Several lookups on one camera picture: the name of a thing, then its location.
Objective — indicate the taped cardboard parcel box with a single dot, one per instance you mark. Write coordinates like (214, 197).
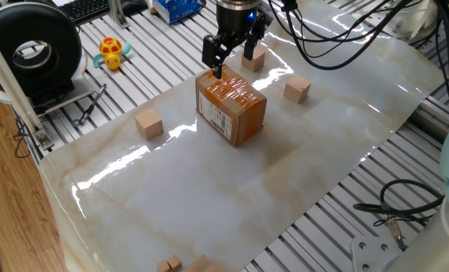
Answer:
(228, 94)

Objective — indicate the small wooden cube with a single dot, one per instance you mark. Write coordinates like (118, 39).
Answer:
(174, 263)
(163, 267)

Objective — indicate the medium wooden cube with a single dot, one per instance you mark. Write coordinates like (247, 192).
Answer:
(202, 262)
(189, 269)

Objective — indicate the large wooden cube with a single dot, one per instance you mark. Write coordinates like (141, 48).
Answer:
(214, 268)
(297, 88)
(257, 62)
(149, 124)

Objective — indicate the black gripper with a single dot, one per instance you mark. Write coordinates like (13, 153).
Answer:
(236, 20)

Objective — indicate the black round fan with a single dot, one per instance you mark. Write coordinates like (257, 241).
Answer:
(5, 34)

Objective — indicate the yellow toy turtle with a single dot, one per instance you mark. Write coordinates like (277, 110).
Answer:
(111, 53)

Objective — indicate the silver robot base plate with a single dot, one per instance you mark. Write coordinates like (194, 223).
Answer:
(372, 253)

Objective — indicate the black keyboard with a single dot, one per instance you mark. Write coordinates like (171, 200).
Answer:
(84, 9)

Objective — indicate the marble pattern mat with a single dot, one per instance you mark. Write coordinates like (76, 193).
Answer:
(209, 196)

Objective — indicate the silver metal cylinder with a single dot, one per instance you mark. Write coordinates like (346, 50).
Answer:
(413, 19)

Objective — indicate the black silver pen tool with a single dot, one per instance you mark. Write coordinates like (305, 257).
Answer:
(90, 107)

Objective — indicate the blue tissue pack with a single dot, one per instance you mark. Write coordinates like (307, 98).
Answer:
(179, 9)

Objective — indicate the aluminium frame post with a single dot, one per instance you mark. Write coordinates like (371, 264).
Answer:
(118, 15)
(9, 83)

